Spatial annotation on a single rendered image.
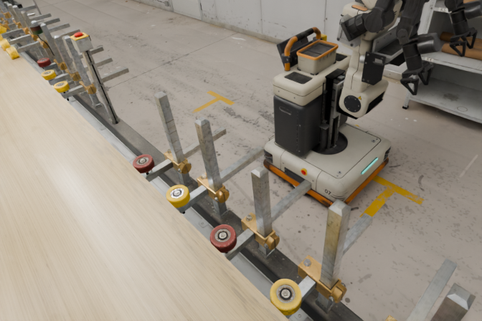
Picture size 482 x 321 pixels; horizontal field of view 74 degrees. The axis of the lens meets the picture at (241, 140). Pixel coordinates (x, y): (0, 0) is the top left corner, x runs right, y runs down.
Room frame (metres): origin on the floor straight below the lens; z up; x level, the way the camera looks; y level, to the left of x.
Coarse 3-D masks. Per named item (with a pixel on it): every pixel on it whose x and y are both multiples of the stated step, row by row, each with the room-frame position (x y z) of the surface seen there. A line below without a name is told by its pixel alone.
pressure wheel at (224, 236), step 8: (224, 224) 0.62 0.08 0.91; (216, 232) 0.59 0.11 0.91; (224, 232) 0.59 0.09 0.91; (232, 232) 0.58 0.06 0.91; (216, 240) 0.56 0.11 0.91; (224, 240) 0.56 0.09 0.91; (232, 240) 0.56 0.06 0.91; (216, 248) 0.54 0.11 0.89; (224, 248) 0.54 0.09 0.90; (232, 248) 0.55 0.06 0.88
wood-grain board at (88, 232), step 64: (0, 64) 2.21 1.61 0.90; (0, 128) 1.36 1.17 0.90; (64, 128) 1.29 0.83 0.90; (0, 192) 0.90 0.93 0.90; (64, 192) 0.85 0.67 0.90; (128, 192) 0.81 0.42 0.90; (0, 256) 0.61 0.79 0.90; (64, 256) 0.58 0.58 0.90; (128, 256) 0.55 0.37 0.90; (192, 256) 0.52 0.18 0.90; (0, 320) 0.41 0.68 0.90; (64, 320) 0.39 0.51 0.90; (128, 320) 0.37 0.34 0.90; (192, 320) 0.35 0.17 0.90; (256, 320) 0.33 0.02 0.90
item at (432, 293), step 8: (448, 264) 0.43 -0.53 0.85; (456, 264) 0.43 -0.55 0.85; (440, 272) 0.41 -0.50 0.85; (448, 272) 0.41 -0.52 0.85; (432, 280) 0.40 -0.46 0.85; (440, 280) 0.39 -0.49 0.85; (432, 288) 0.38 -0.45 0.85; (440, 288) 0.37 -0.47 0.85; (424, 296) 0.36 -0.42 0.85; (432, 296) 0.36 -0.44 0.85; (424, 304) 0.34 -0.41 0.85; (432, 304) 0.34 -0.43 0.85; (416, 312) 0.32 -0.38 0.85; (424, 312) 0.32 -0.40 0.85; (408, 320) 0.31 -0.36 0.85; (416, 320) 0.30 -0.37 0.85
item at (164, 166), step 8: (224, 128) 1.22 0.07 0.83; (216, 136) 1.18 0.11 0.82; (192, 144) 1.13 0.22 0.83; (184, 152) 1.08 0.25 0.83; (192, 152) 1.09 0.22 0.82; (168, 160) 1.04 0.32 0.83; (160, 168) 0.99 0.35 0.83; (168, 168) 1.01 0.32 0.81; (144, 176) 0.96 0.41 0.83; (152, 176) 0.96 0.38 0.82
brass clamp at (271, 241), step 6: (246, 216) 0.70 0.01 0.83; (252, 216) 0.69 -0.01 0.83; (246, 222) 0.67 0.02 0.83; (252, 222) 0.67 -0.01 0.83; (246, 228) 0.67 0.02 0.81; (252, 228) 0.65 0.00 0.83; (258, 234) 0.62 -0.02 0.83; (270, 234) 0.61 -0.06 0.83; (276, 234) 0.62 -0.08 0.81; (258, 240) 0.62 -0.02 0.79; (264, 240) 0.60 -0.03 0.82; (270, 240) 0.59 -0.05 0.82; (276, 240) 0.60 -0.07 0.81; (264, 246) 0.59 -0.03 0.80; (270, 246) 0.58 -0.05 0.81
